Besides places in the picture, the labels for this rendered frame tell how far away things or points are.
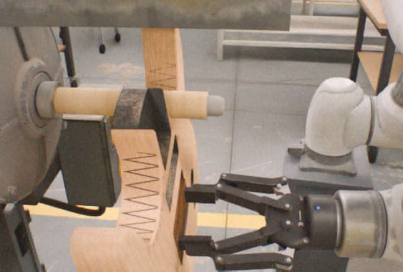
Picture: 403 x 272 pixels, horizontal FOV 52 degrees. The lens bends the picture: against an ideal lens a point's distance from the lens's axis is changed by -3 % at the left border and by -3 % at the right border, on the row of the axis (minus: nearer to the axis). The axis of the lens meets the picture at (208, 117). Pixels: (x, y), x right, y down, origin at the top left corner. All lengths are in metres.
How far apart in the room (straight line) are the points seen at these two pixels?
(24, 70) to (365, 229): 0.45
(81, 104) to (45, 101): 0.04
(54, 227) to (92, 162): 1.50
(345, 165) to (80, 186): 0.84
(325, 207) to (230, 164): 2.06
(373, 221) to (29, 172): 0.43
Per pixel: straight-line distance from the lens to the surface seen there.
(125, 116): 0.42
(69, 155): 0.82
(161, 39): 0.54
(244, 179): 0.61
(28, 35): 0.54
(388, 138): 1.34
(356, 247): 0.58
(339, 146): 1.33
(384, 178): 2.69
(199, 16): 0.29
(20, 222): 0.95
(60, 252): 2.16
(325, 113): 1.28
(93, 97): 0.50
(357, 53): 3.39
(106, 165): 0.81
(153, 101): 0.46
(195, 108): 0.48
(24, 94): 0.51
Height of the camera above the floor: 1.47
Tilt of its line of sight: 28 degrees down
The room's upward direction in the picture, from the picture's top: straight up
